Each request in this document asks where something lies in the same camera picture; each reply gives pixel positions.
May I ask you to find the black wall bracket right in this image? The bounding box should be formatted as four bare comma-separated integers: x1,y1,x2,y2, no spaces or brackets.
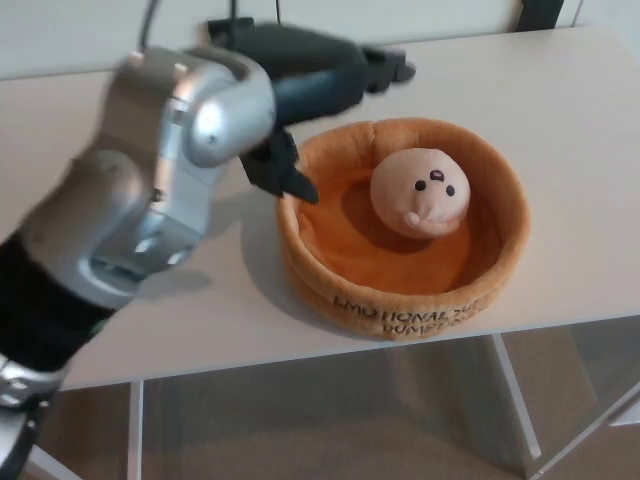
518,0,567,31

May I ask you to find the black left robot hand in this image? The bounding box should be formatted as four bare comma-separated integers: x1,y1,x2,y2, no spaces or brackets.
233,21,418,205

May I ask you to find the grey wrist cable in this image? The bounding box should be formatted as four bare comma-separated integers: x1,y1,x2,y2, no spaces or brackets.
135,0,163,54

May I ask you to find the white table leg frame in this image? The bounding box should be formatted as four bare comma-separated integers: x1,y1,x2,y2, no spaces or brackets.
29,377,146,480
487,332,640,480

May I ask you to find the pink plush dumpling toy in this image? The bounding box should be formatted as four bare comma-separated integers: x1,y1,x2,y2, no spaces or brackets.
369,147,473,238

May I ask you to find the orange plush round plate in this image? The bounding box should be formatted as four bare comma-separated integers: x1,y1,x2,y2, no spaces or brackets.
275,119,532,343

